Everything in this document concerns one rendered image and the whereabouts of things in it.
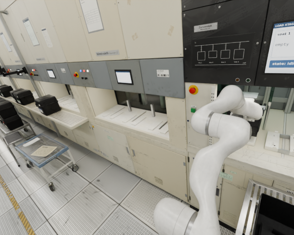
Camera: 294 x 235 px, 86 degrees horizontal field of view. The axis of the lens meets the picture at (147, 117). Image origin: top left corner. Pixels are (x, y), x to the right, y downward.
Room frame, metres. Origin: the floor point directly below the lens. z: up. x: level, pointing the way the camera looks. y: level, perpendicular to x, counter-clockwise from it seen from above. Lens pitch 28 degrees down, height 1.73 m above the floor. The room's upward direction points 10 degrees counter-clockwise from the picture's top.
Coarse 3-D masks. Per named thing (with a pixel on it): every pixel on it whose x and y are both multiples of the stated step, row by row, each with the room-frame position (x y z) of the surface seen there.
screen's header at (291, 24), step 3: (291, 21) 0.71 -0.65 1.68; (276, 24) 0.74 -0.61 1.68; (279, 24) 0.73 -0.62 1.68; (282, 24) 0.72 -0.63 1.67; (285, 24) 0.72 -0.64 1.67; (288, 24) 0.71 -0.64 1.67; (291, 24) 0.70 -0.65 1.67; (276, 27) 0.74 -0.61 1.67; (279, 27) 0.73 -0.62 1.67; (282, 27) 0.72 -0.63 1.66
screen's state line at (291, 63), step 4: (272, 60) 0.73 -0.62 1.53; (276, 60) 0.72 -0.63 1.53; (280, 60) 0.71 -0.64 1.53; (284, 60) 0.70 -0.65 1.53; (288, 60) 0.69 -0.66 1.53; (292, 60) 0.68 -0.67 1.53; (272, 64) 0.73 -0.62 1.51; (276, 64) 0.72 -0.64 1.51; (280, 64) 0.71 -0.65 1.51; (284, 64) 0.70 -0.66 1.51; (288, 64) 0.69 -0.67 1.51; (292, 64) 0.68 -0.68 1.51
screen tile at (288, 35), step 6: (282, 30) 0.72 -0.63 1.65; (288, 30) 0.71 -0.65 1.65; (276, 36) 0.73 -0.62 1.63; (282, 36) 0.72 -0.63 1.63; (288, 36) 0.70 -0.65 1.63; (276, 48) 0.73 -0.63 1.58; (282, 48) 0.71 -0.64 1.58; (288, 48) 0.70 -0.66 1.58; (276, 54) 0.72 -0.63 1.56; (282, 54) 0.71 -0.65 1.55; (288, 54) 0.69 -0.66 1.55
